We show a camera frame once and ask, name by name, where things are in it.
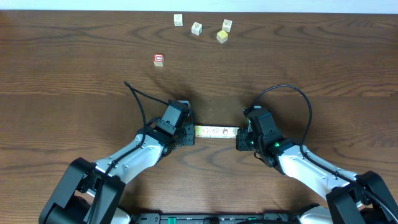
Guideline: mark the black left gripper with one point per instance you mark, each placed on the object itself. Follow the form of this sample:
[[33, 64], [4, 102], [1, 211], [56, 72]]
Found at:
[[189, 134]]

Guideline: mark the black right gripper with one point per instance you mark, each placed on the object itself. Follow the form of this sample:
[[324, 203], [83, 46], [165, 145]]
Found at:
[[241, 144]]

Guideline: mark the yellow block with ball picture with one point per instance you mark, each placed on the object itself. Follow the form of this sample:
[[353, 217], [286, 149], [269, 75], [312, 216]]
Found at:
[[198, 133]]

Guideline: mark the yellow letter G block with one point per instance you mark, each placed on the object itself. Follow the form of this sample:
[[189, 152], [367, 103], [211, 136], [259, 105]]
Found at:
[[233, 131]]

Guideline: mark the plain white wooden block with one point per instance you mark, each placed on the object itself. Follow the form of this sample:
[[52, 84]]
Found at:
[[206, 131]]

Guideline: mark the green edged wooden block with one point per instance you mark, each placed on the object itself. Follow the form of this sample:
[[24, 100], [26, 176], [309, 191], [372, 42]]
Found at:
[[215, 132]]

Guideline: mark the yellow letter K block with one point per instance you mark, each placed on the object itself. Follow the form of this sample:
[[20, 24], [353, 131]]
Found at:
[[225, 131]]

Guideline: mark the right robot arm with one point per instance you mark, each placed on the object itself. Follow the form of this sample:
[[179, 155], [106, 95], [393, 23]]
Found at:
[[351, 197]]

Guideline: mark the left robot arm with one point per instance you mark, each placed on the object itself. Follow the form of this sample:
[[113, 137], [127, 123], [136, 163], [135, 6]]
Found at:
[[89, 192]]

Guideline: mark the red top wooden block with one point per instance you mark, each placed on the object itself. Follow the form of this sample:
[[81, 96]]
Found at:
[[158, 60]]

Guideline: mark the wooden block with number three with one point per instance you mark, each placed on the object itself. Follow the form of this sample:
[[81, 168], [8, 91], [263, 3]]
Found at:
[[196, 28]]

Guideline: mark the yellow top wooden block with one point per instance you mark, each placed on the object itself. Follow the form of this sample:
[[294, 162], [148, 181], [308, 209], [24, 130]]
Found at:
[[222, 36]]

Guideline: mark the wooden block with animal drawing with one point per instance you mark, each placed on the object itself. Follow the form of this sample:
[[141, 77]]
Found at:
[[178, 20]]

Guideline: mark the wooden block with lattice top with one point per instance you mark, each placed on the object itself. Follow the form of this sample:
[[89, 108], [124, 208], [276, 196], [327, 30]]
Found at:
[[227, 25]]

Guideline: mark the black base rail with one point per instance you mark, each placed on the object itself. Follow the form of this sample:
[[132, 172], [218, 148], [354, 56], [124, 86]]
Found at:
[[218, 218]]

